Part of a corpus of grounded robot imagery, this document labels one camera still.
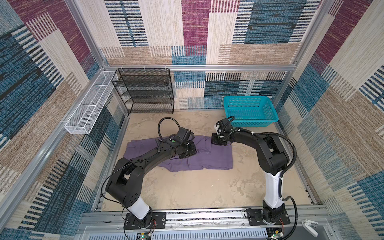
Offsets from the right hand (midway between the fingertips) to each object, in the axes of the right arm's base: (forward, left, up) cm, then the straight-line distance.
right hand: (212, 142), depth 100 cm
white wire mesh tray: (-4, +63, +32) cm, 71 cm away
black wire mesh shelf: (+37, +46, +15) cm, 61 cm away
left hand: (-10, +10, +8) cm, 17 cm away
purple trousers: (-10, +3, 0) cm, 11 cm away
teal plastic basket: (+29, -34, -2) cm, 45 cm away
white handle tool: (-47, -39, +1) cm, 61 cm away
